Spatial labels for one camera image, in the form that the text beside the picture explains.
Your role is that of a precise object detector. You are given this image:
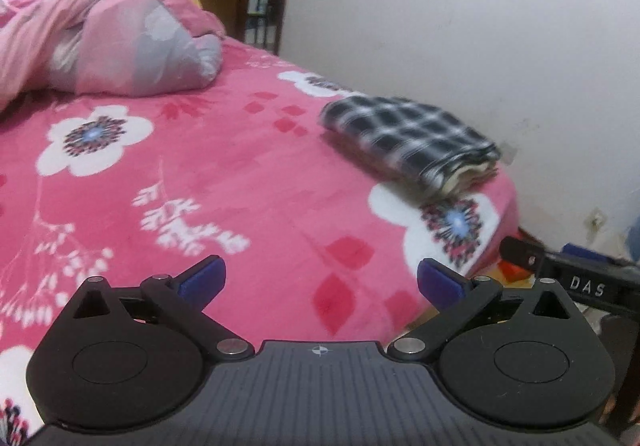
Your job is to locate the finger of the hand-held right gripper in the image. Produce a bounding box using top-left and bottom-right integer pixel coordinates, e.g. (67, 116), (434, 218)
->
(500, 236), (546, 273)
(562, 244), (640, 268)

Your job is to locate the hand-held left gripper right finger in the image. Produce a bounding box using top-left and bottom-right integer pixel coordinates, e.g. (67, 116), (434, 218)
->
(386, 257), (571, 362)

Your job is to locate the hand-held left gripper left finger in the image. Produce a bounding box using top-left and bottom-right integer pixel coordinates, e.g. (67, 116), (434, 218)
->
(72, 255), (255, 361)

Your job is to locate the black white plaid shirt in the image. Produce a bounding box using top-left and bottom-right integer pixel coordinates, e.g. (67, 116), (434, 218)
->
(320, 95), (502, 199)

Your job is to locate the red orange object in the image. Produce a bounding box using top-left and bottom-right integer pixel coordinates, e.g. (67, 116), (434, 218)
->
(497, 260), (538, 288)

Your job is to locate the folded beige garment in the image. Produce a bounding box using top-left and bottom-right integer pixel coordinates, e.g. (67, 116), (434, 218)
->
(445, 165), (501, 197)

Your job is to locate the pink floral bed blanket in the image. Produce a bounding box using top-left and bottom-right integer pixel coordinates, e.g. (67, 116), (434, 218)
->
(0, 36), (521, 446)

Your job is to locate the pink grey quilt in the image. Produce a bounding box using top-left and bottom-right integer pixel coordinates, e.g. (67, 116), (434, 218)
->
(0, 0), (226, 112)

